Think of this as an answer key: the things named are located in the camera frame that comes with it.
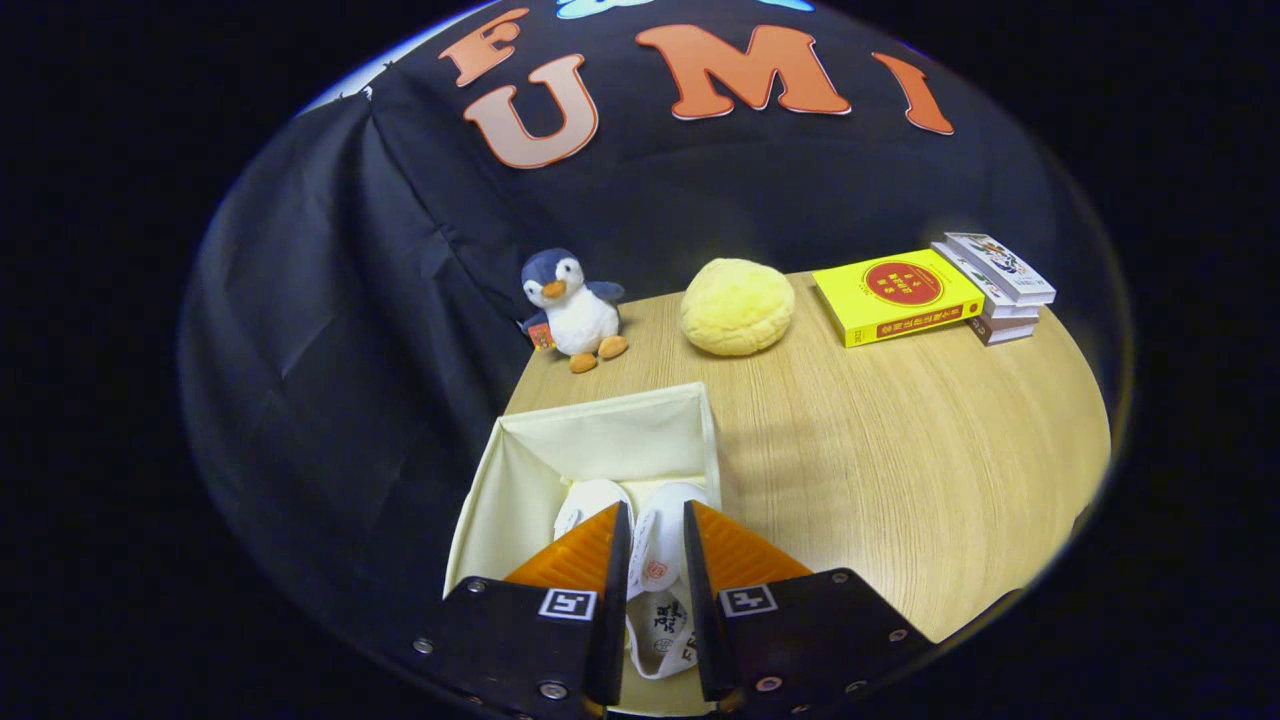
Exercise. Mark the yellow round plush bun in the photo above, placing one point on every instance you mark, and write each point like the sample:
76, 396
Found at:
738, 307

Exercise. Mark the penguin plush toy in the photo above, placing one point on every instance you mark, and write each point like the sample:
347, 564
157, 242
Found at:
580, 315

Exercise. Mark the plain white book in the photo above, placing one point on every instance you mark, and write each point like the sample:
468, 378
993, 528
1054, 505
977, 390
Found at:
985, 290

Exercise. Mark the yellow book with red circle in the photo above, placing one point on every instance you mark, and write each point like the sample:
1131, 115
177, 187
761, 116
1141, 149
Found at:
895, 295

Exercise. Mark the cream fabric storage box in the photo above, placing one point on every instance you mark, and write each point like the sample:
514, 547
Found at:
600, 440

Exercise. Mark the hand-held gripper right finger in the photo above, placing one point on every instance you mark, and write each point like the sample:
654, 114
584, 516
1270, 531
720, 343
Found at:
700, 620

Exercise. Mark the white book with illustrated cover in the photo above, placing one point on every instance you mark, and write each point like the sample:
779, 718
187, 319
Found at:
1000, 265

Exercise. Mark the white shoe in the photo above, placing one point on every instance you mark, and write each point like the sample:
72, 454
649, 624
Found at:
590, 500
658, 560

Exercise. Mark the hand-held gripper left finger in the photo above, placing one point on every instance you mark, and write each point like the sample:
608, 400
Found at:
608, 620

